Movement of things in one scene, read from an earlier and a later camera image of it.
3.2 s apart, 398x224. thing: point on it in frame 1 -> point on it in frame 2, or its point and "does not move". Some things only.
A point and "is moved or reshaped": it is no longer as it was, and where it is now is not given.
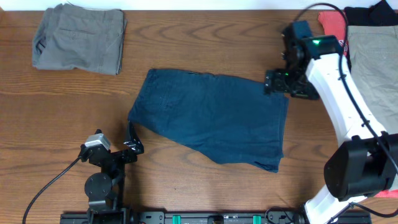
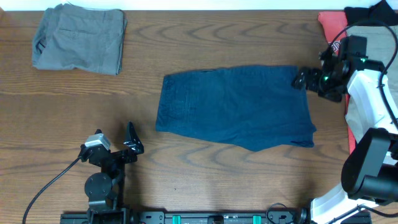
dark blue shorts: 231,119 is moved or reshaped
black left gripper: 125,154 does not move
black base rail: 208,218 does not move
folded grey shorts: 72,37 does not move
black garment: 379,14 does not move
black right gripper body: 270,82 -> 313,82
